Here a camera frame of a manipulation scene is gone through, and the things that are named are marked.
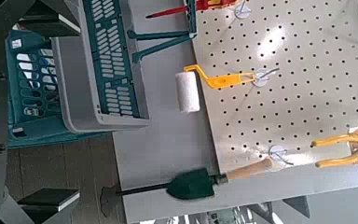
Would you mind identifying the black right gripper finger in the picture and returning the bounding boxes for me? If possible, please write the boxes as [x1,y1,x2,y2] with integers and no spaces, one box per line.
[18,0,82,39]
[16,187,82,224]

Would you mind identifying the grey teal plastic crate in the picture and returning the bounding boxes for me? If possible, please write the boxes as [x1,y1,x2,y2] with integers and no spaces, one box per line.
[5,0,199,149]

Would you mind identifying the red yellow screwdriver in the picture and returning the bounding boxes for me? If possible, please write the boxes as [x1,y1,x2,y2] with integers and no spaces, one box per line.
[145,0,241,20]

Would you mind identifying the grey shelf back panel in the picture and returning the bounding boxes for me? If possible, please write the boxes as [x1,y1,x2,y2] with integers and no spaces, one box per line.
[111,0,358,224]

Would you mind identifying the white pegboard hook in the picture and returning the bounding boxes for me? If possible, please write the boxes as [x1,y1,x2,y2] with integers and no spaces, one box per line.
[233,0,253,21]
[252,66,281,88]
[268,144,295,173]

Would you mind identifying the white perforated pegboard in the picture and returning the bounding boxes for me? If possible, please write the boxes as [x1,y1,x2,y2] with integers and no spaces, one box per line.
[191,0,358,175]

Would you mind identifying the wooden handled dark garden trowel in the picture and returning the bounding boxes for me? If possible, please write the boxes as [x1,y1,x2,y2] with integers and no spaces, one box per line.
[166,157,275,201]

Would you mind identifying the yellow handled white paint roller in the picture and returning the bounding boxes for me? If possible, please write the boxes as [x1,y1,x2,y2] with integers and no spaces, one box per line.
[174,63,257,115]

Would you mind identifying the yellow handled pliers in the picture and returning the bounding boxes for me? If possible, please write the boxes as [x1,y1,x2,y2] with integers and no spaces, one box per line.
[310,124,358,170]

